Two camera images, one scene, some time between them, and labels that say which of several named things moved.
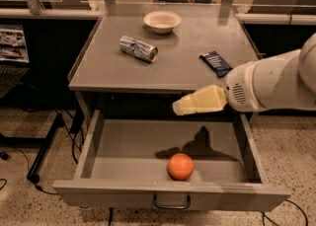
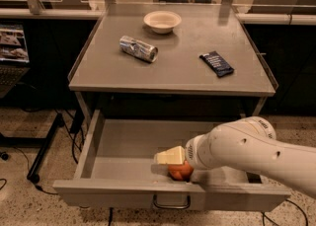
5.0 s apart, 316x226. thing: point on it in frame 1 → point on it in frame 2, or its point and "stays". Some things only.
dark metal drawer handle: (172, 206) stays
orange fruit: (181, 167) stays
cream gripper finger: (207, 99) → (174, 156)
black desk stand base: (35, 142) stays
